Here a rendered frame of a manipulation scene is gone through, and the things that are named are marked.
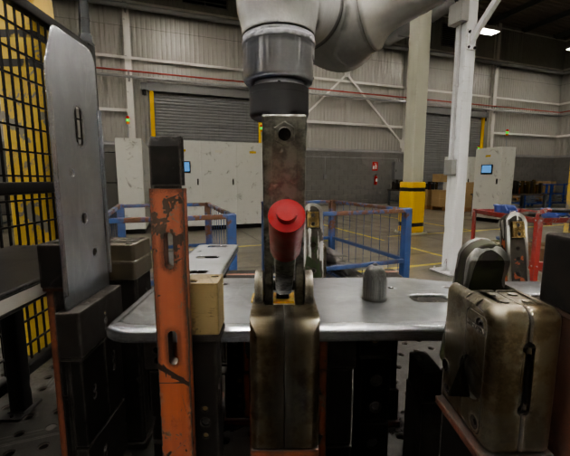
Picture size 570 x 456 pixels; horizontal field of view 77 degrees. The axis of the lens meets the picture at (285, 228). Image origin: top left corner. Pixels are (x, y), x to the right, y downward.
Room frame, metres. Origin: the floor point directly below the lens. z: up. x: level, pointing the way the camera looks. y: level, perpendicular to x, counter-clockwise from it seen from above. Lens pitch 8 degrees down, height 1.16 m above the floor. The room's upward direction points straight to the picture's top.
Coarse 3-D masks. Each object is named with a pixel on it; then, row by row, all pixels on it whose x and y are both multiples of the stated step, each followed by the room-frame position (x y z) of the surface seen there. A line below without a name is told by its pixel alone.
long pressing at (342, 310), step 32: (224, 288) 0.52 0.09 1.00; (320, 288) 0.52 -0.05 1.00; (352, 288) 0.52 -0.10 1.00; (416, 288) 0.52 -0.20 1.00; (128, 320) 0.39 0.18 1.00; (224, 320) 0.39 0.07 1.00; (320, 320) 0.39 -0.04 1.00; (352, 320) 0.39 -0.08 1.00; (384, 320) 0.39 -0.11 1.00; (416, 320) 0.39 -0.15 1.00
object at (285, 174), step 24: (264, 120) 0.29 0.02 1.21; (288, 120) 0.29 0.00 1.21; (264, 144) 0.30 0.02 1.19; (288, 144) 0.30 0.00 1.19; (264, 168) 0.30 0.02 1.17; (288, 168) 0.30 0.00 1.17; (264, 192) 0.30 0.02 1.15; (288, 192) 0.30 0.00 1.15; (264, 216) 0.31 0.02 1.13; (264, 240) 0.31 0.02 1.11; (264, 264) 0.31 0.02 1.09; (264, 288) 0.32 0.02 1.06
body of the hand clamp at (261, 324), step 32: (256, 320) 0.28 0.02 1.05; (288, 320) 0.28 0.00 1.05; (256, 352) 0.27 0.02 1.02; (288, 352) 0.27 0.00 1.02; (256, 384) 0.27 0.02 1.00; (288, 384) 0.27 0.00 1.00; (256, 416) 0.27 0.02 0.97; (288, 416) 0.27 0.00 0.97; (256, 448) 0.27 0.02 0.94; (288, 448) 0.27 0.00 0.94
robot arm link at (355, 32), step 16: (352, 0) 0.52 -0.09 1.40; (368, 0) 0.52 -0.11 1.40; (384, 0) 0.51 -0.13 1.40; (400, 0) 0.51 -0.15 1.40; (416, 0) 0.50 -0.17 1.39; (432, 0) 0.49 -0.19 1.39; (352, 16) 0.52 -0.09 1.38; (368, 16) 0.52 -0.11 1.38; (384, 16) 0.52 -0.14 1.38; (400, 16) 0.52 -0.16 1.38; (416, 16) 0.52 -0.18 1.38; (336, 32) 0.52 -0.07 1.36; (352, 32) 0.53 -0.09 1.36; (368, 32) 0.53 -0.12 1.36; (384, 32) 0.54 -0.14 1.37; (320, 48) 0.53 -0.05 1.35; (336, 48) 0.54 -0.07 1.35; (352, 48) 0.54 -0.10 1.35; (368, 48) 0.55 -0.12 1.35; (320, 64) 0.59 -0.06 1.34; (336, 64) 0.59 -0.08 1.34; (352, 64) 0.59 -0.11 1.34
